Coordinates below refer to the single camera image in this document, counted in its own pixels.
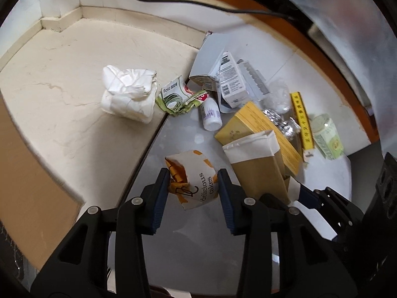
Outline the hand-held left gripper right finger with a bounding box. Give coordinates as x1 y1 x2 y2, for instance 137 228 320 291
217 168 352 298

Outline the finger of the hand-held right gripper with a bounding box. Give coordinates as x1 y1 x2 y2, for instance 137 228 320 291
298 185 365 243

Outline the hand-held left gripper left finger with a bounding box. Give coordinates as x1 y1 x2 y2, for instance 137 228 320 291
30 168 171 298

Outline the white yellow cake wrapper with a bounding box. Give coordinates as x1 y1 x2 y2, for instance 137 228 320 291
164 150 220 211

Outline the brown paper bag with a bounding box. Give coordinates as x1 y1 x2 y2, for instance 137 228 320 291
222 130 301 205

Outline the silver foil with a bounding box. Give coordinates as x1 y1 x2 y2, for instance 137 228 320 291
263 108 302 140

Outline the yellow cardboard box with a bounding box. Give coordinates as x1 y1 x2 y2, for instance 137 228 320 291
215 101 303 176

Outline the clear plastic bag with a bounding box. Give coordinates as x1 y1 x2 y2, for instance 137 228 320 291
262 79 294 114

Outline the white tissue paper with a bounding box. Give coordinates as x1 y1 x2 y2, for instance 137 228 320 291
101 65 158 125

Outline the long yellow printed box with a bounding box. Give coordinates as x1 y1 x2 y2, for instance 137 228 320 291
290 91 315 162

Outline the small white plastic bottle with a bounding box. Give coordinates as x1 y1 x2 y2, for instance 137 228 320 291
198 97 222 131

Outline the crumpled green snack packet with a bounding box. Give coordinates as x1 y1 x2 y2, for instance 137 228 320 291
155 75 208 117

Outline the white barcode box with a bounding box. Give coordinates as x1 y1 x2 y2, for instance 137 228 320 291
217 52 250 109

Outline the clear ribbed blister pack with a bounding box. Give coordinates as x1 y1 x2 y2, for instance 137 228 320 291
237 58 270 100

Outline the brown cardboard sheet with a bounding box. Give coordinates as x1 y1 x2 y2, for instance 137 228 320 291
0 96 86 270

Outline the grey white carton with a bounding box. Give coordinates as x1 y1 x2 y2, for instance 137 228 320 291
189 33 232 91

